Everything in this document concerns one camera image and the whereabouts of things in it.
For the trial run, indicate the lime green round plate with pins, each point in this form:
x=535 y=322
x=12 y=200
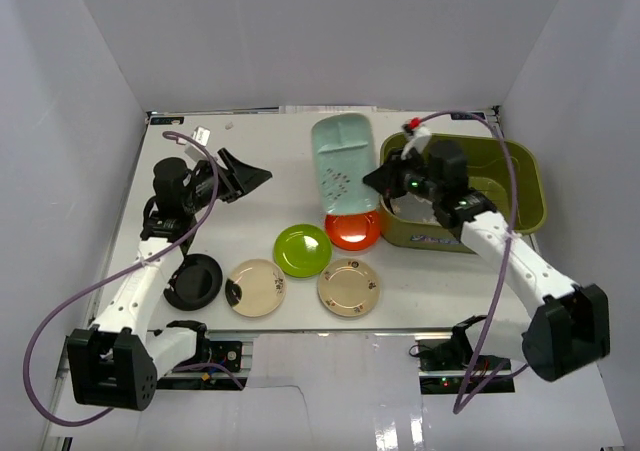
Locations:
x=302 y=250

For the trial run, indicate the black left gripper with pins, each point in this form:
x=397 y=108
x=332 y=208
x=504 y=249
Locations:
x=228 y=176

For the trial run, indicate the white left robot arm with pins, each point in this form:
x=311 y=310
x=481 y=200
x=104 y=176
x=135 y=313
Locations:
x=118 y=360

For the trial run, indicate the light blue rectangular dish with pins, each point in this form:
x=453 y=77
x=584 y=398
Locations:
x=343 y=152

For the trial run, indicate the cream floral plate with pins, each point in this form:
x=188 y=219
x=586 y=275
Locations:
x=349 y=288

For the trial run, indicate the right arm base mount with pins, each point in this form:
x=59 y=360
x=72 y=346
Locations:
x=443 y=362

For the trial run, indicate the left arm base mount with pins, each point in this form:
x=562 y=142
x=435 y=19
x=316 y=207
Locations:
x=220 y=369

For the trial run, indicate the blue table label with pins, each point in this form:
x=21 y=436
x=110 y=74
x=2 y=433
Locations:
x=460 y=116
x=166 y=120

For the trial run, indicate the black round plate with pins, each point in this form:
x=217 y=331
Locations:
x=195 y=284

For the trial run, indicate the cream plate with black patch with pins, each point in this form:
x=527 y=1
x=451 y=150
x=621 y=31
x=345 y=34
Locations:
x=255 y=288

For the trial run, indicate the grey reindeer plate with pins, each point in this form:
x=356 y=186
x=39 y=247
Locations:
x=414 y=209

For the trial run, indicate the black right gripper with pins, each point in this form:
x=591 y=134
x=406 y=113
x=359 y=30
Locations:
x=386 y=179

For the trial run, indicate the right blue table label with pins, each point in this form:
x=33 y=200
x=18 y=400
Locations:
x=460 y=116

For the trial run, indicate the left blue table label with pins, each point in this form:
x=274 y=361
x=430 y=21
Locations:
x=166 y=120

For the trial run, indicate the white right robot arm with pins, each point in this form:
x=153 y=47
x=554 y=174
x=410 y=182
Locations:
x=569 y=326

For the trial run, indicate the orange round plate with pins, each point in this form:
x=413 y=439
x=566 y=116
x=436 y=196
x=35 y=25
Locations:
x=355 y=232

